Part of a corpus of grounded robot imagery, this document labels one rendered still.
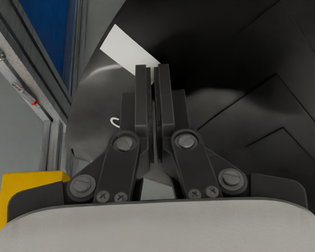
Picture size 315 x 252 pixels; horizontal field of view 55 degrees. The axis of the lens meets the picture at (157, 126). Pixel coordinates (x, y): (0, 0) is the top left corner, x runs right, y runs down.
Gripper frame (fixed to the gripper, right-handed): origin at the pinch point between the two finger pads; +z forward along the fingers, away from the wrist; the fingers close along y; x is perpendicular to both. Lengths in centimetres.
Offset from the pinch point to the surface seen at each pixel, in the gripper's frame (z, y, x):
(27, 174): 17.3, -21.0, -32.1
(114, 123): 2.9, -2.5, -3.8
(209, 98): 1.2, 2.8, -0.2
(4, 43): 24.5, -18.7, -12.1
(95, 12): 110, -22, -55
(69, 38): 54, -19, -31
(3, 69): 26.1, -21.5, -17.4
